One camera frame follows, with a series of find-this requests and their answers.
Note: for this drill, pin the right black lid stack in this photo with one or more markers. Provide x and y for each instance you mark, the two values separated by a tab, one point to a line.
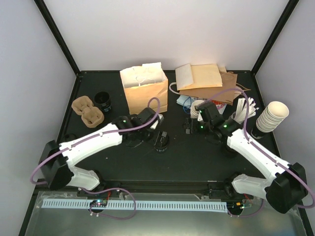
228	152

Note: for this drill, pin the white paper cup stack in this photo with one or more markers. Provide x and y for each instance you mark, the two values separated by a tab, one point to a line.
194	113

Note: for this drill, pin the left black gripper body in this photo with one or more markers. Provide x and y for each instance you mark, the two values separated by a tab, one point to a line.
147	138

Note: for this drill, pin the tilted paper cup stack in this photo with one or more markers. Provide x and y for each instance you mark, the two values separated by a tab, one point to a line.
270	119

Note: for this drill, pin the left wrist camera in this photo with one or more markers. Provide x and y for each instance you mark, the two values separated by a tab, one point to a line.
157	122

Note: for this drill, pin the single black paper cup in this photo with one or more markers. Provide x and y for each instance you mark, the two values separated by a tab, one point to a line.
161	149

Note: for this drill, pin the brown pulp cup carrier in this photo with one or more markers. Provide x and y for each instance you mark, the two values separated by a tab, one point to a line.
90	115

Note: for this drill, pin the orange paper bag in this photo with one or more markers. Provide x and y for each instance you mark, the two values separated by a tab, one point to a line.
141	83
196	77

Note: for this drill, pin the left black lid stack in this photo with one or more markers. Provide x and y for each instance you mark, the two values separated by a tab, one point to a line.
68	137

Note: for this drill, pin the black lid stack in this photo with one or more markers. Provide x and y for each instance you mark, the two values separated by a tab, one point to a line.
68	137
228	152

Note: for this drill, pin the brown kraft paper bag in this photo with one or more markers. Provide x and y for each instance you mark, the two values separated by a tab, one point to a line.
222	94

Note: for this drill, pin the black printed paper cup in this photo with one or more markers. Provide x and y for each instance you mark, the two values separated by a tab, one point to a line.
103	101

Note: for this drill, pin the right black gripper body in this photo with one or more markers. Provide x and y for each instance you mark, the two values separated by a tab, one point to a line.
200	130

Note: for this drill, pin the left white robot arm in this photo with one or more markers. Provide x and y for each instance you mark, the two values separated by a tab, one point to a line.
59	161

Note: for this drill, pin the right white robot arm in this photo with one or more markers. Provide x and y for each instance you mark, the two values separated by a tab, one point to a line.
283	184

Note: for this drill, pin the small circuit board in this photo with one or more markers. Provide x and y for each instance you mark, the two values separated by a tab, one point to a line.
98	203

